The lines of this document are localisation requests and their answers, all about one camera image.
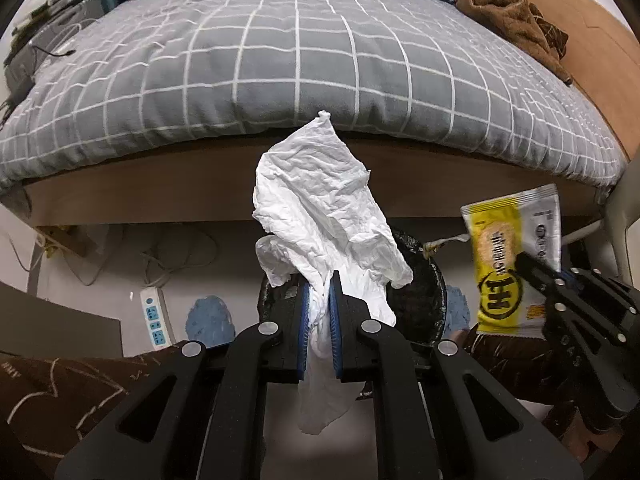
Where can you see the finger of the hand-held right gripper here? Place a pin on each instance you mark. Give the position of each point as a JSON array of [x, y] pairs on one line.
[[580, 282], [542, 280]]

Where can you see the person's right leg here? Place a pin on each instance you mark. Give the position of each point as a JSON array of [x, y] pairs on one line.
[[510, 365]]

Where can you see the person's leg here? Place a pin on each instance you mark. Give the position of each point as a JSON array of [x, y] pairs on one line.
[[60, 395], [510, 365]]

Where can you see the black lined trash bin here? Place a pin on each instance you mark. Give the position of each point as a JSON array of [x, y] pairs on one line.
[[425, 290]]

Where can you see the blue slipper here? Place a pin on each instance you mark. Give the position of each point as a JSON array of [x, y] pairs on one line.
[[210, 320], [457, 310]]

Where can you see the wooden headboard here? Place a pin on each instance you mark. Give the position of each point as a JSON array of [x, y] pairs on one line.
[[590, 50]]

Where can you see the person's left leg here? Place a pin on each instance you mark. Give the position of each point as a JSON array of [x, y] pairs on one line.
[[60, 395]]

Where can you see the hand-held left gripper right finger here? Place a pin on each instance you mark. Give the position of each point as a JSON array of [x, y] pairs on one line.
[[335, 340]]

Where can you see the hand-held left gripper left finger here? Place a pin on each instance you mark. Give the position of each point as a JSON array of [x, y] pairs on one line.
[[301, 340]]

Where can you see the brown fleece garment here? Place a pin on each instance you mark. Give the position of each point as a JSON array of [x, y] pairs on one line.
[[500, 15]]

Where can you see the white power strip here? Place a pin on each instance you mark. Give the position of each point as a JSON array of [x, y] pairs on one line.
[[154, 317]]

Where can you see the grey checked bed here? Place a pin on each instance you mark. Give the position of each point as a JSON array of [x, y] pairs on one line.
[[250, 60]]

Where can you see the grey suitcase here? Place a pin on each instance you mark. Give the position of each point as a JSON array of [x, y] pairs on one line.
[[60, 20]]

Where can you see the white furniture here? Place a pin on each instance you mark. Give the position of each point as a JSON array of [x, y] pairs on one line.
[[622, 220]]

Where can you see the white tissue paper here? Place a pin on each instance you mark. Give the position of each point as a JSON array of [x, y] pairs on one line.
[[320, 185]]

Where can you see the yellow snack packet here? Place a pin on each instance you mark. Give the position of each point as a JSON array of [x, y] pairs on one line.
[[500, 260]]

